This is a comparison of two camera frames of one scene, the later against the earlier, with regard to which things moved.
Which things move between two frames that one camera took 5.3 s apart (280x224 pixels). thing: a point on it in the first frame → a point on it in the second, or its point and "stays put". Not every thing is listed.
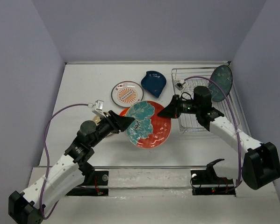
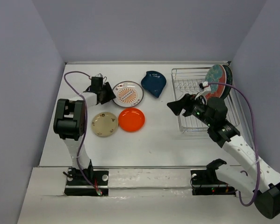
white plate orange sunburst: (126, 94) stays put
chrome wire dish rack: (184, 80) stays put
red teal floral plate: (149, 129) → (216, 73)
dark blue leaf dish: (154, 82) stays put
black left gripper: (122, 122) → (111, 94)
